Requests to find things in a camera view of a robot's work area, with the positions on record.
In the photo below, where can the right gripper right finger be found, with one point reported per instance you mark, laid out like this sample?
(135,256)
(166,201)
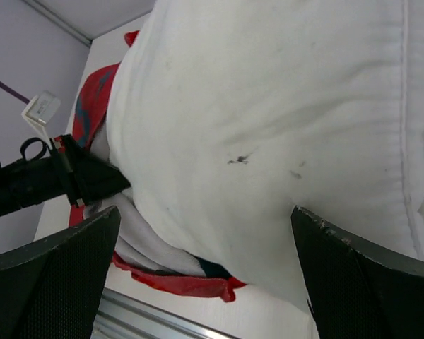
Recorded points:
(356,288)

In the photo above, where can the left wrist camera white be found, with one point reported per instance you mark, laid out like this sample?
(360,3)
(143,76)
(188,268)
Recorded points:
(39,111)

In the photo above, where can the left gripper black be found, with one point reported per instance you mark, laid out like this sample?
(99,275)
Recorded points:
(60,167)

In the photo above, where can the aluminium mounting rail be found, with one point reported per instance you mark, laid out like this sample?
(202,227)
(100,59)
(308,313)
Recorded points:
(120,316)

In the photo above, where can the left aluminium corner post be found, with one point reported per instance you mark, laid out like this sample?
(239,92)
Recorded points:
(50,14)

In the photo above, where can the red pillowcase with grey print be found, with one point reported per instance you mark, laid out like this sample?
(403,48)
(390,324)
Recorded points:
(92,99)

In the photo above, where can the pillow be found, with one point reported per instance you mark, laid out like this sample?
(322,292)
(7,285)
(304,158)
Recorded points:
(224,115)

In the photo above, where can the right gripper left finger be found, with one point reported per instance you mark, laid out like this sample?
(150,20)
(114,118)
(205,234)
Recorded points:
(51,288)

